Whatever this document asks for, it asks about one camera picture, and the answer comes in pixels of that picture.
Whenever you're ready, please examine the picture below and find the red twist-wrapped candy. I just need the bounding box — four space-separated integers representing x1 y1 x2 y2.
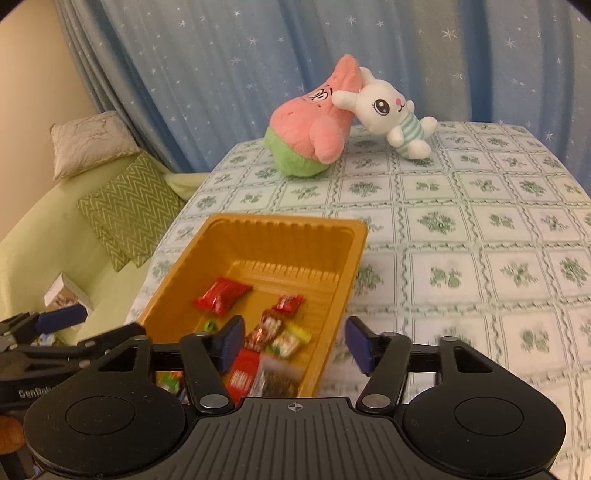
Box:
271 294 305 317

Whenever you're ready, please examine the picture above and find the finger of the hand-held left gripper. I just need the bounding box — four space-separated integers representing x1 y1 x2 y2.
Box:
0 305 88 352
14 322 148 370

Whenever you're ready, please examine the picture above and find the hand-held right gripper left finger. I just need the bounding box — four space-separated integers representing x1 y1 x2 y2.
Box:
76 315 245 414

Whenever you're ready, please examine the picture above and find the light green sofa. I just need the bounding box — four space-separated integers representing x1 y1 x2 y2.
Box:
0 152 208 347

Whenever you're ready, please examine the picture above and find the orange plastic tray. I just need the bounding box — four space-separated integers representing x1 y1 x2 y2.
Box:
137 213 369 400

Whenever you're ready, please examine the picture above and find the blue star-print curtain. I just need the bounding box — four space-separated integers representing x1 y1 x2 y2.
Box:
53 0 591 190

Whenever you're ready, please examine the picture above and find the white box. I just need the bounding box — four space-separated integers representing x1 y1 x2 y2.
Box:
44 273 95 319

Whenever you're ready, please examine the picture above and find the dark clear snack packet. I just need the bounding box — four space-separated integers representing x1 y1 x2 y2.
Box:
249 355 303 398

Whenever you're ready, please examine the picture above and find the yellow snack packet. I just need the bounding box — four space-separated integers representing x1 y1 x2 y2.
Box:
270 323 312 358

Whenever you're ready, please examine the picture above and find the beige embroidered pillow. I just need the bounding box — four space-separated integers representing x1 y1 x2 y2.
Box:
50 110 141 181

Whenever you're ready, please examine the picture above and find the white rabbit plush toy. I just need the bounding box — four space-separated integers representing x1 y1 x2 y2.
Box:
331 67 438 161

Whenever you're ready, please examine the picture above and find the green and red candy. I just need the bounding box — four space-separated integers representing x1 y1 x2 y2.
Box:
154 371 188 402

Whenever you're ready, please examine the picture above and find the green floral tablecloth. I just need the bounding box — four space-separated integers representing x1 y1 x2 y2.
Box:
124 121 591 476

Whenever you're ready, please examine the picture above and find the long red snack packet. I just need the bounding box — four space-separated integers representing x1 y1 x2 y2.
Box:
226 348 264 407

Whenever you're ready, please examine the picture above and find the person's left hand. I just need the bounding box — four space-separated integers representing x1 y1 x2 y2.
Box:
0 418 25 457

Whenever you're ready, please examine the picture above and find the green zigzag cushion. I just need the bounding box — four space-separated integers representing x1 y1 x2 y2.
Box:
99 222 153 273
76 152 185 268

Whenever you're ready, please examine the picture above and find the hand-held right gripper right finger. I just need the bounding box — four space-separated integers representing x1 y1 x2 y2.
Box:
344 315 509 414

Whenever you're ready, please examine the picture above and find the pink starfish plush toy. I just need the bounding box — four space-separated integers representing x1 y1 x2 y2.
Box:
264 54 363 180

